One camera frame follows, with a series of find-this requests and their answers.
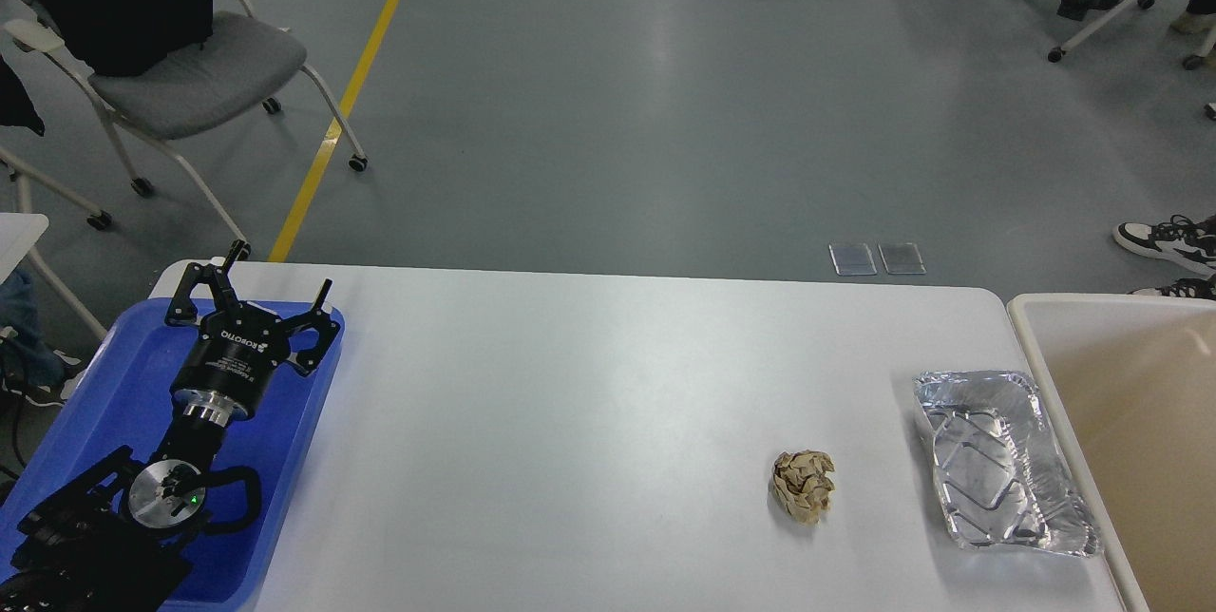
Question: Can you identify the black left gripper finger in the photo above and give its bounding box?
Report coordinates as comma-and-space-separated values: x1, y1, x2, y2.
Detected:
276, 277, 340, 375
165, 238, 250, 326

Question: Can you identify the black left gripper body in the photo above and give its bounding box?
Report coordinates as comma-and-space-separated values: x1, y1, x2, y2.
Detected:
171, 301, 289, 420

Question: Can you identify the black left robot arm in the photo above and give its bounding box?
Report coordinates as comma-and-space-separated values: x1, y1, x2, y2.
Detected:
2, 243, 344, 611

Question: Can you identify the blue plastic tray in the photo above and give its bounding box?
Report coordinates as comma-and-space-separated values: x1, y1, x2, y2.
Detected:
1, 297, 342, 611

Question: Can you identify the grey office chair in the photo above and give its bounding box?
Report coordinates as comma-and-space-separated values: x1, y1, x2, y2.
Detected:
6, 0, 368, 237

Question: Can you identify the crumpled brown paper ball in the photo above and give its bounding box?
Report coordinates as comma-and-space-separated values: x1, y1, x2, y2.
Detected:
769, 450, 835, 526

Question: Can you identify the left floor plate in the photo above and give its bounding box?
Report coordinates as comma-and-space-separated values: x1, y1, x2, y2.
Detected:
828, 243, 878, 276

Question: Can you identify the floor plate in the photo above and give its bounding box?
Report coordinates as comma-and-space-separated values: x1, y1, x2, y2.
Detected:
878, 242, 928, 276
828, 243, 878, 276

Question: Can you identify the right floor plate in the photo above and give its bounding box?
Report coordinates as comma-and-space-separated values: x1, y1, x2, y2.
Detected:
878, 242, 928, 276

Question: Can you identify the aluminium foil tray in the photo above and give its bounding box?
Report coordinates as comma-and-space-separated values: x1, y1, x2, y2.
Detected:
912, 370, 1104, 558

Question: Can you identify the beige plastic bin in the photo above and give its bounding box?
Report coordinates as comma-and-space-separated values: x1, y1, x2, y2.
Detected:
1008, 294, 1215, 611

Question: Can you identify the black white sneaker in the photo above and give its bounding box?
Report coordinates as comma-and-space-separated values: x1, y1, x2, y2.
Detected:
1111, 214, 1215, 275

